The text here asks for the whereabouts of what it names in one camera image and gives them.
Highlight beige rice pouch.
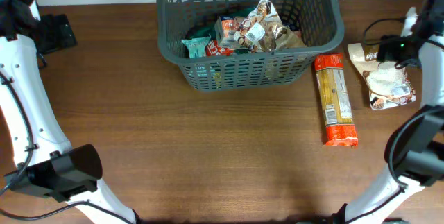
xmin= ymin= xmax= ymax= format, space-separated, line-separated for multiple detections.
xmin=348 ymin=43 xmax=417 ymax=110

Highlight red spaghetti pasta packet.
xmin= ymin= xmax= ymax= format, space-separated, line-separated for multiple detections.
xmin=314 ymin=53 xmax=359 ymax=147

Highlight beige nut mix pouch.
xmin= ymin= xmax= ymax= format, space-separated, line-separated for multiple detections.
xmin=234 ymin=0 xmax=306 ymax=52

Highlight mint green wipes packet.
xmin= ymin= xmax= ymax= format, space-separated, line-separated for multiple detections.
xmin=181 ymin=36 xmax=211 ymax=59

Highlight green Nescafe coffee bag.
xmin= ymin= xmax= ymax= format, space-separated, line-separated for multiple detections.
xmin=185 ymin=7 xmax=257 ymax=58

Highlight Kleenex tissue multipack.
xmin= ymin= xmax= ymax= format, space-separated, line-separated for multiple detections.
xmin=214 ymin=16 xmax=244 ymax=50

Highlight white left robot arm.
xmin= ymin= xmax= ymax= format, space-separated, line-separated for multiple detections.
xmin=1 ymin=0 xmax=140 ymax=223

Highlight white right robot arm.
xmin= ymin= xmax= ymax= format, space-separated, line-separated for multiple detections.
xmin=330 ymin=0 xmax=443 ymax=223

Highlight grey plastic mesh basket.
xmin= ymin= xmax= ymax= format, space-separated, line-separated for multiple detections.
xmin=157 ymin=0 xmax=344 ymax=92

